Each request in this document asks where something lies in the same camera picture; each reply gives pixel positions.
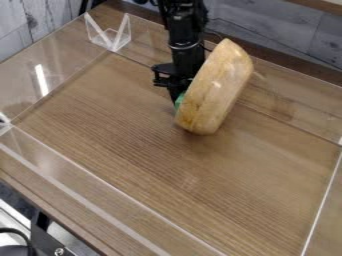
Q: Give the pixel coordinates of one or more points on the round wooden bowl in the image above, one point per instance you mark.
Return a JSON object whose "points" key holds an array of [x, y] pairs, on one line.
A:
{"points": [[215, 89]]}

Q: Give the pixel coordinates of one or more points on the green rectangular stick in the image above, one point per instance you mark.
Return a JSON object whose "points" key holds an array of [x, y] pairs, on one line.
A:
{"points": [[179, 100]]}

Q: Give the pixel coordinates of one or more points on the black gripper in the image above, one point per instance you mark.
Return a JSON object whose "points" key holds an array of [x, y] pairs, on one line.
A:
{"points": [[174, 75]]}

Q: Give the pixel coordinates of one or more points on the clear acrylic corner bracket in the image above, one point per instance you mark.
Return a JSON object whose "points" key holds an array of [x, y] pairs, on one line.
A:
{"points": [[111, 39]]}

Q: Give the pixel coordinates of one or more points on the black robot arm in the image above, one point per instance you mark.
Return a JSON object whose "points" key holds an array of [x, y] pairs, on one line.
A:
{"points": [[185, 18]]}

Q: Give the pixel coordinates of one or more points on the black table leg bracket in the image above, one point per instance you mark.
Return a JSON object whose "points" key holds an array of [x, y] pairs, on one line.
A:
{"points": [[46, 245]]}

